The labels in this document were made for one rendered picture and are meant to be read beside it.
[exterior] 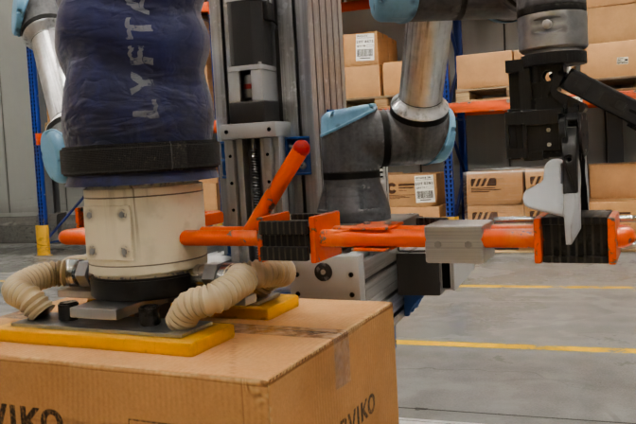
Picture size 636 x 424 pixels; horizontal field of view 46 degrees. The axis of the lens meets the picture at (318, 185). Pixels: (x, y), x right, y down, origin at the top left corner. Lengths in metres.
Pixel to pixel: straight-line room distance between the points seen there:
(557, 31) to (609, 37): 7.25
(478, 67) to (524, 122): 7.31
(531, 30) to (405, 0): 0.16
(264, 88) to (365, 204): 0.37
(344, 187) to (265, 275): 0.47
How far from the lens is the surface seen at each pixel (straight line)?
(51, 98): 1.76
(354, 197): 1.46
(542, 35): 0.86
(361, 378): 1.06
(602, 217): 0.85
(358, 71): 8.45
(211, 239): 1.03
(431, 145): 1.50
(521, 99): 0.88
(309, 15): 1.72
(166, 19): 1.05
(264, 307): 1.10
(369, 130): 1.48
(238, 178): 1.69
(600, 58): 8.08
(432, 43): 1.40
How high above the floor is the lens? 1.18
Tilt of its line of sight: 3 degrees down
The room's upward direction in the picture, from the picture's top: 3 degrees counter-clockwise
